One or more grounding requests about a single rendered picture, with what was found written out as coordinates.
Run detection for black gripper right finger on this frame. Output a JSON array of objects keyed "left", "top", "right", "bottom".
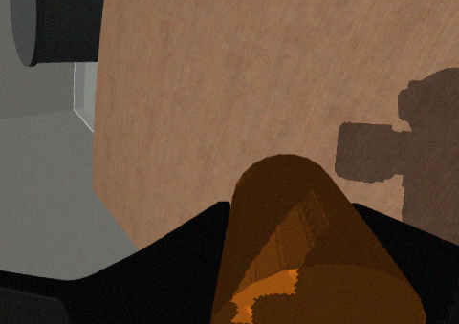
[{"left": 352, "top": 203, "right": 459, "bottom": 324}]

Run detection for orange cylindrical knob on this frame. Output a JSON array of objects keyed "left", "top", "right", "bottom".
[{"left": 210, "top": 155, "right": 427, "bottom": 324}]

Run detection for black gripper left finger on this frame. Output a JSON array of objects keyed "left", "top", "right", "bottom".
[{"left": 0, "top": 201, "right": 230, "bottom": 324}]

